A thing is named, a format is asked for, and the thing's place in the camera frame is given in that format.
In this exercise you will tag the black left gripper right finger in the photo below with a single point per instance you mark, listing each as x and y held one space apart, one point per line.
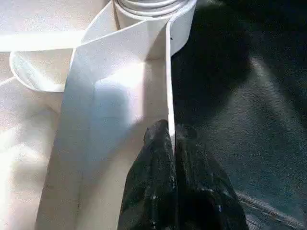
206 191

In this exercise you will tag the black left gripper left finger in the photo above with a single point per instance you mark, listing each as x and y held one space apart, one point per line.
151 187

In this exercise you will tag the white plastic table top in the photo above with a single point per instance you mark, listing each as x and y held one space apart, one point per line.
96 95

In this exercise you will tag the white plastic table leg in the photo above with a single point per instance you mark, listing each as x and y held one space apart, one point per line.
153 6

